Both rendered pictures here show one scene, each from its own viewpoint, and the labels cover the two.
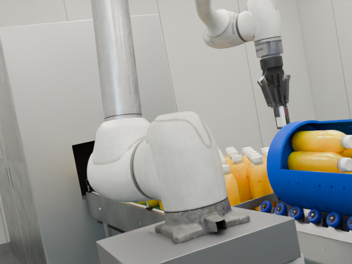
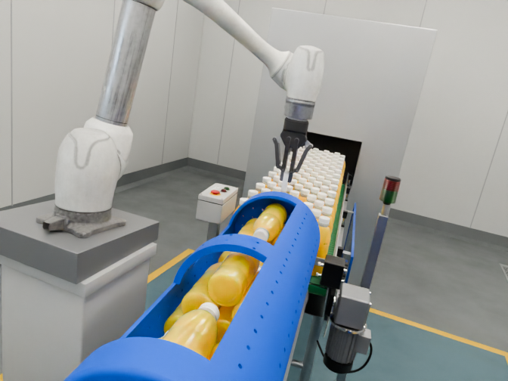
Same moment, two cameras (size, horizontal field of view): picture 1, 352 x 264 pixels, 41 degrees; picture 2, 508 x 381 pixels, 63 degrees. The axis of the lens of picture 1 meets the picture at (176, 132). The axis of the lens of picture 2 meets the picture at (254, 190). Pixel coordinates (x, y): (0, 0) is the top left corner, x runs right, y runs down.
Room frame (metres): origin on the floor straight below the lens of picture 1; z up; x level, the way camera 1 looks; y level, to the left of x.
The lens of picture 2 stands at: (0.51, -1.11, 1.58)
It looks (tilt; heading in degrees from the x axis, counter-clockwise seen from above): 16 degrees down; 39
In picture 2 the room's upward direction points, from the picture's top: 9 degrees clockwise
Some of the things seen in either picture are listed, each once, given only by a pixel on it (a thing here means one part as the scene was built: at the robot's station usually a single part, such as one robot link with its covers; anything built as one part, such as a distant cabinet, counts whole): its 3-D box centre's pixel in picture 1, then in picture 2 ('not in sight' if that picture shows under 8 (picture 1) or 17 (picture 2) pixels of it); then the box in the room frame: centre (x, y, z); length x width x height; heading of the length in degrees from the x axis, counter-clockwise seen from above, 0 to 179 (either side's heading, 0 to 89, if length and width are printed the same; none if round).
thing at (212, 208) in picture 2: not in sight; (218, 202); (1.66, 0.01, 1.05); 0.20 x 0.10 x 0.10; 28
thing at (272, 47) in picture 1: (268, 48); (298, 109); (1.58, -0.36, 1.48); 0.09 x 0.09 x 0.06
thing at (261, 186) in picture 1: (262, 187); not in sight; (1.71, -0.28, 1.00); 0.07 x 0.07 x 0.19
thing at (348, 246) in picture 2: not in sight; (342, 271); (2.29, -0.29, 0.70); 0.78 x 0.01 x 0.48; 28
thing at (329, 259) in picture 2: not in sight; (331, 272); (1.74, -0.50, 0.95); 0.10 x 0.07 x 0.10; 118
